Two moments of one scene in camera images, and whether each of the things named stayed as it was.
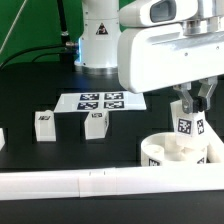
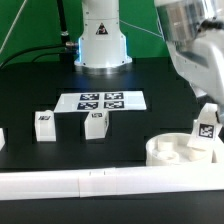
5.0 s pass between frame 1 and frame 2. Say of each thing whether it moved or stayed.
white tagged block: moved
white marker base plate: stayed
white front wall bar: stayed
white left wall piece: stayed
